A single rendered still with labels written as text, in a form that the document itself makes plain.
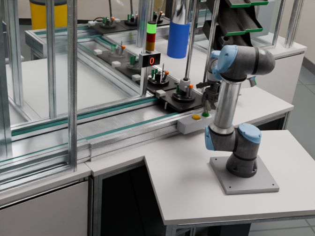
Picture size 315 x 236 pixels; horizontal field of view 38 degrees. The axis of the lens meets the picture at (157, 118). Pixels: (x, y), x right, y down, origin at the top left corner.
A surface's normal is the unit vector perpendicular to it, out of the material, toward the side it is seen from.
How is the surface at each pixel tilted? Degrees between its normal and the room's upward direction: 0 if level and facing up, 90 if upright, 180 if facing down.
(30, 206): 90
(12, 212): 90
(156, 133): 90
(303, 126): 0
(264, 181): 3
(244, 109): 0
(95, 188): 90
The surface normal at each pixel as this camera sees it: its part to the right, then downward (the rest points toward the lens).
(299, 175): 0.09, -0.88
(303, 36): -0.98, 0.02
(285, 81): 0.59, 0.43
